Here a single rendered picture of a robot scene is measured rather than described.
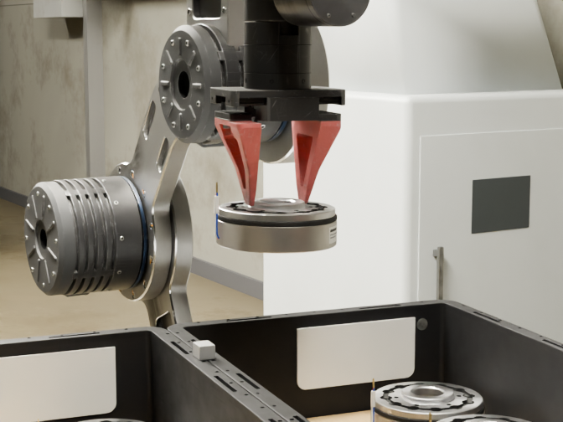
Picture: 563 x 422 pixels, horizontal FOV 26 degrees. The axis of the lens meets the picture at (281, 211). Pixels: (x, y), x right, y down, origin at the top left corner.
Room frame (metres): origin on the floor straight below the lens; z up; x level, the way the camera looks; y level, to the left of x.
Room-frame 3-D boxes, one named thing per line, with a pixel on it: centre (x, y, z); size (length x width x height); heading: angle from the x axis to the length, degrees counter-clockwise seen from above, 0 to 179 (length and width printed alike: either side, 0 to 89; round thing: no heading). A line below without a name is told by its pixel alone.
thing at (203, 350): (0.97, 0.06, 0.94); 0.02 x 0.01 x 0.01; 22
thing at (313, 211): (1.04, 0.00, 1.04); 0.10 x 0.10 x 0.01
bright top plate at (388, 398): (1.08, -0.13, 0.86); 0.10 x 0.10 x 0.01
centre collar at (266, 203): (1.04, 0.00, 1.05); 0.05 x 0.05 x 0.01
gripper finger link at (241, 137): (1.04, 0.01, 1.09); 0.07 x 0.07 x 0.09; 21
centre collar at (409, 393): (1.08, -0.13, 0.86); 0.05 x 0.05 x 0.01
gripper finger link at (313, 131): (1.05, -0.01, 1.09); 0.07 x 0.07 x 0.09; 21
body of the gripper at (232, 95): (1.04, 0.00, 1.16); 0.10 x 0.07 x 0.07; 111
